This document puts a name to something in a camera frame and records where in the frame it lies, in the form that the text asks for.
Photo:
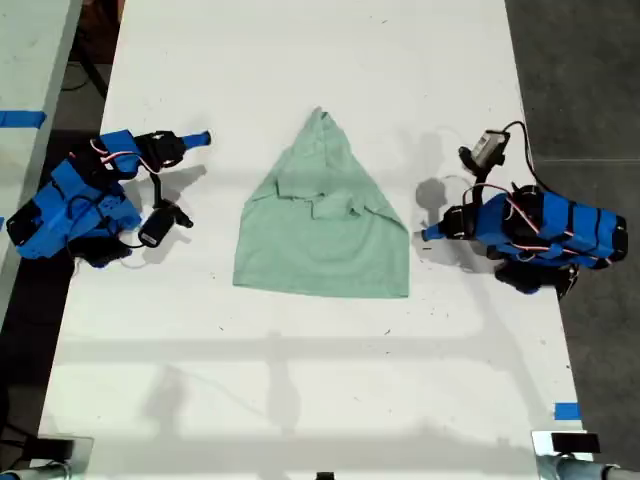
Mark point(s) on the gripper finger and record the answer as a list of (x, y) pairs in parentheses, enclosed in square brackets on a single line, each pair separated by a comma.
[(439, 237), (439, 229), (197, 136), (197, 142)]

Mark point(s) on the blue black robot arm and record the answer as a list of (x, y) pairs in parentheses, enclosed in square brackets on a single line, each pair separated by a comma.
[(65, 205), (575, 227)]

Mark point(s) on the pale green T-shirt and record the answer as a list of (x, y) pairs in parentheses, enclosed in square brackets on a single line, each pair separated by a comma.
[(325, 240)]

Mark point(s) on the long blue tape strip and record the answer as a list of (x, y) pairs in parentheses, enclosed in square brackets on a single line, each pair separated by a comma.
[(22, 118)]

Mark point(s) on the small blue tape piece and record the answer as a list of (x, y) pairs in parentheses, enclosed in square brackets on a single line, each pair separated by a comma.
[(567, 411)]

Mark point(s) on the small black box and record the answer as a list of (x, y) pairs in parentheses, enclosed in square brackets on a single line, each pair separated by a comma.
[(62, 448), (575, 442)]

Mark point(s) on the grey metal pipe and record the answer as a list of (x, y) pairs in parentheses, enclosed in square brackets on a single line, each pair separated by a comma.
[(35, 472), (585, 471)]

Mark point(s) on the black camera stalk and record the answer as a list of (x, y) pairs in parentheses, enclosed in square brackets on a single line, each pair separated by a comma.
[(158, 187), (470, 160)]

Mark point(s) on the black camera box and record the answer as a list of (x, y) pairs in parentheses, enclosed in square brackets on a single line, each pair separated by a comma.
[(490, 147), (156, 227)]

